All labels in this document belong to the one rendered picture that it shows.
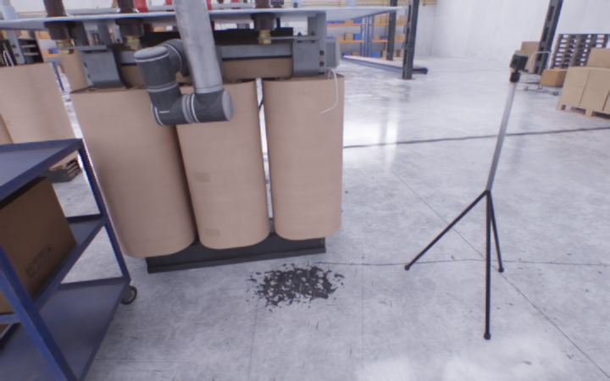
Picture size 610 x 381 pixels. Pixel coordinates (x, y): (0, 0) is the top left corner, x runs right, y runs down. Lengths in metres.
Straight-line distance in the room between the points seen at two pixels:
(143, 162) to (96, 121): 0.26
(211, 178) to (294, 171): 0.42
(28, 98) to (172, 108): 2.67
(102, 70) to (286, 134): 0.85
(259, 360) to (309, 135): 1.05
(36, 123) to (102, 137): 2.16
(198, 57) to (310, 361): 1.27
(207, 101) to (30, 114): 2.79
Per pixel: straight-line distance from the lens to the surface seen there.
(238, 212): 1.71
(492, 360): 1.70
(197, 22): 1.13
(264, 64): 1.63
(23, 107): 3.80
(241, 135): 1.56
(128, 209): 1.80
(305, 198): 1.69
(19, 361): 1.82
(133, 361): 1.72
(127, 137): 1.65
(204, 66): 1.14
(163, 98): 1.21
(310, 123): 1.55
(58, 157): 1.47
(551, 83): 9.28
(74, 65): 7.67
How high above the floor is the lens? 1.25
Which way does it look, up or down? 26 degrees down
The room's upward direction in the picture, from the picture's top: 2 degrees counter-clockwise
